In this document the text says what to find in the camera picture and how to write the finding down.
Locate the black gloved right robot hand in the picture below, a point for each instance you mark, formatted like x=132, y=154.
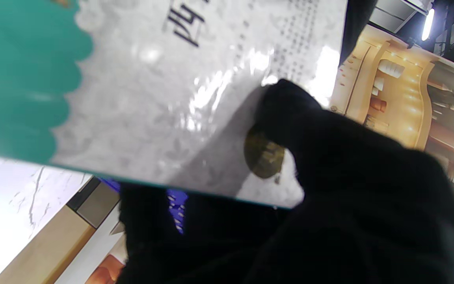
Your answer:
x=369, y=217

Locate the white and teal book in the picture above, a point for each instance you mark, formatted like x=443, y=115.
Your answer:
x=152, y=98

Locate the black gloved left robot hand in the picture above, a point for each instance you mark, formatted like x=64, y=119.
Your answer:
x=355, y=23

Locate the blue perforated plastic file holder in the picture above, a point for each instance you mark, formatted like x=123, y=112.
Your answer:
x=177, y=209

